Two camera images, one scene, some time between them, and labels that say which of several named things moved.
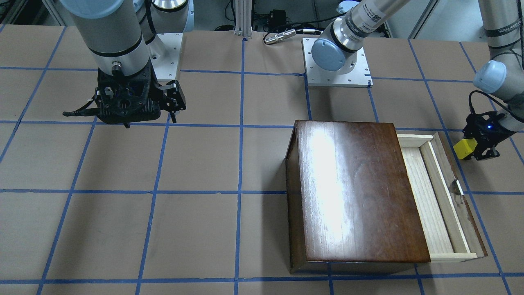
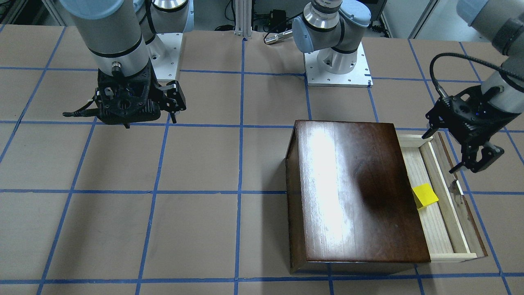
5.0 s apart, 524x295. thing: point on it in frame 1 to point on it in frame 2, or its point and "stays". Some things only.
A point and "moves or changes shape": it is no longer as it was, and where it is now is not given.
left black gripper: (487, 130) to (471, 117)
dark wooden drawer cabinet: (351, 205) stays
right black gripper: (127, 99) stays
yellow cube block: (464, 147) moves or changes shape
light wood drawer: (450, 227) stays
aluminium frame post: (243, 18) stays
